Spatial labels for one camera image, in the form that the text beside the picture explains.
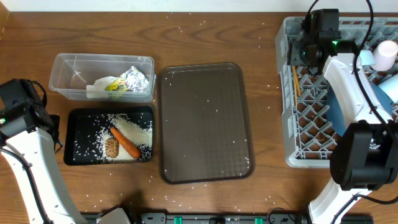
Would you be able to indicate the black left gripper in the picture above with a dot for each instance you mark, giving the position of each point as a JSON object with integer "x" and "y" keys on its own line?
{"x": 56, "y": 119}

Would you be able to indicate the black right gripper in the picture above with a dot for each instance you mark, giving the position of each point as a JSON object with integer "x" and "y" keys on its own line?
{"x": 295, "y": 48}

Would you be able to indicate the wooden chopstick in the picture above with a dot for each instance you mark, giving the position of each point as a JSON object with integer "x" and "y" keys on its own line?
{"x": 295, "y": 92}
{"x": 296, "y": 80}

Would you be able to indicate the dark blue plate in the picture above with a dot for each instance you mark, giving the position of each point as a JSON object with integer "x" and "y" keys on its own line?
{"x": 335, "y": 115}

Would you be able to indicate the light blue bowl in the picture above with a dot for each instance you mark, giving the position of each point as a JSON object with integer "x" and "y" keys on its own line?
{"x": 367, "y": 57}

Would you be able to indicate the white paper napkin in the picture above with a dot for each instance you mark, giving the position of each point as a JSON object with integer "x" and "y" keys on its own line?
{"x": 97, "y": 90}

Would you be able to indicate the white plastic cup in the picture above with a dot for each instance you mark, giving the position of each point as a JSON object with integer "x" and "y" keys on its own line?
{"x": 384, "y": 55}

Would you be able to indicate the brown food scrap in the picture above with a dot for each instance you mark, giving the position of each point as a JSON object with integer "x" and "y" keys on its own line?
{"x": 111, "y": 147}

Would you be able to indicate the light blue plastic cup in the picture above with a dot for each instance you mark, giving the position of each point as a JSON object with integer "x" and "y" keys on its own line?
{"x": 390, "y": 88}

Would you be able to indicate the orange carrot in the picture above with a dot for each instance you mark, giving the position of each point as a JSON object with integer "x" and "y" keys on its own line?
{"x": 128, "y": 145}

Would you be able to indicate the foil snack wrapper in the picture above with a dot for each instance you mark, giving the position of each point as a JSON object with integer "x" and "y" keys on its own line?
{"x": 129, "y": 82}

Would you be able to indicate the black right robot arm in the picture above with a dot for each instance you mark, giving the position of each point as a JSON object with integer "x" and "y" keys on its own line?
{"x": 365, "y": 157}

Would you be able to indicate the grey dishwasher rack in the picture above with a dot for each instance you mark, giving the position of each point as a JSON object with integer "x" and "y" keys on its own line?
{"x": 308, "y": 136}

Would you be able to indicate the clear plastic bin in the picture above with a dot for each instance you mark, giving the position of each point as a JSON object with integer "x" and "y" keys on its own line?
{"x": 71, "y": 73}

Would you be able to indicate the black plastic tray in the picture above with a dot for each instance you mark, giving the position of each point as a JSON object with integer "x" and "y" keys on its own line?
{"x": 82, "y": 127}

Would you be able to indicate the dark brown serving tray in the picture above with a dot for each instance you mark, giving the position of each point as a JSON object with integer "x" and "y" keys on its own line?
{"x": 204, "y": 128}

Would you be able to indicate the pile of rice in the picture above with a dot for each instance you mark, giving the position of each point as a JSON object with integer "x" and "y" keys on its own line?
{"x": 141, "y": 137}

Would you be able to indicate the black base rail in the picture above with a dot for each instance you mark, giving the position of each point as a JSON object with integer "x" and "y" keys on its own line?
{"x": 161, "y": 218}

